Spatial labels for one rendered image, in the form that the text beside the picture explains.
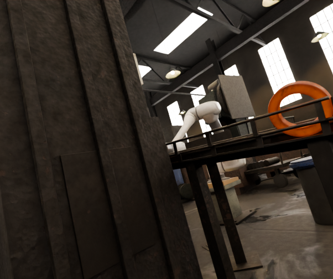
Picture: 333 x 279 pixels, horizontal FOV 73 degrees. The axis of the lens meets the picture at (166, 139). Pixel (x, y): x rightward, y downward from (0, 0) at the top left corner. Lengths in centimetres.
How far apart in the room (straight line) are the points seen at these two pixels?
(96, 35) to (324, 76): 1244
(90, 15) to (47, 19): 22
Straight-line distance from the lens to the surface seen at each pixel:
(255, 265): 141
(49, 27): 114
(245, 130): 714
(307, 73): 1339
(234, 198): 243
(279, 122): 87
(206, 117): 204
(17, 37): 103
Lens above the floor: 55
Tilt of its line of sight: 9 degrees up
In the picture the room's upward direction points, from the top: 15 degrees counter-clockwise
